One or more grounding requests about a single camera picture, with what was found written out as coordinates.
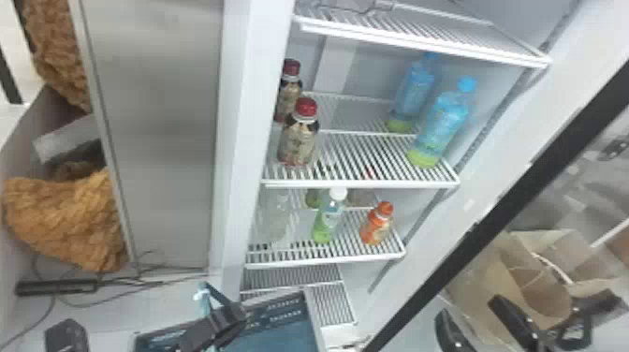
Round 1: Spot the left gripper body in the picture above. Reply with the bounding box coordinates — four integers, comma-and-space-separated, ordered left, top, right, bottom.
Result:
208, 301, 251, 342

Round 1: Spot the blue basket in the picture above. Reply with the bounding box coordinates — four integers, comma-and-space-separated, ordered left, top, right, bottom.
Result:
132, 281, 322, 352

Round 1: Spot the pale blue bottle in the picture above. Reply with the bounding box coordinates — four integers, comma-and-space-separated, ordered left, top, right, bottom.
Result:
193, 284, 213, 318

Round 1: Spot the clear bottle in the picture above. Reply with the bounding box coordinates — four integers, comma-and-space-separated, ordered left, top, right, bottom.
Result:
255, 188, 296, 244

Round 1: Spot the green bottle white cap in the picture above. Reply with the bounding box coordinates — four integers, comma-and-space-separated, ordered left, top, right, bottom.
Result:
311, 186, 349, 245

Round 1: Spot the orange bottle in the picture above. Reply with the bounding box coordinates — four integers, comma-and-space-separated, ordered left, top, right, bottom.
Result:
358, 200, 395, 247

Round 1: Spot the black power strip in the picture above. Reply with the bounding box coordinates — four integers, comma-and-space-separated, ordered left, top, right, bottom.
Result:
14, 277, 102, 298

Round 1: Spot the white fridge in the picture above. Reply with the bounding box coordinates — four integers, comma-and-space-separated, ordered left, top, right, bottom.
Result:
68, 0, 629, 352

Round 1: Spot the brown bottle red cap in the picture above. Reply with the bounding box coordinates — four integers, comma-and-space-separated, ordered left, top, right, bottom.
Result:
272, 57, 304, 124
276, 96, 322, 168

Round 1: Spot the brown fluffy cloth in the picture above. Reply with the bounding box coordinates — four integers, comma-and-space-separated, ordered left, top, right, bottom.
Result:
22, 0, 94, 113
0, 167, 130, 274

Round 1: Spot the fridge door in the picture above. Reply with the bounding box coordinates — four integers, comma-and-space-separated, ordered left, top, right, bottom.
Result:
360, 61, 629, 352

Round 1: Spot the black cable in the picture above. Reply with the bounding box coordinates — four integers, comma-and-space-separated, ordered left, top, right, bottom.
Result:
95, 250, 210, 294

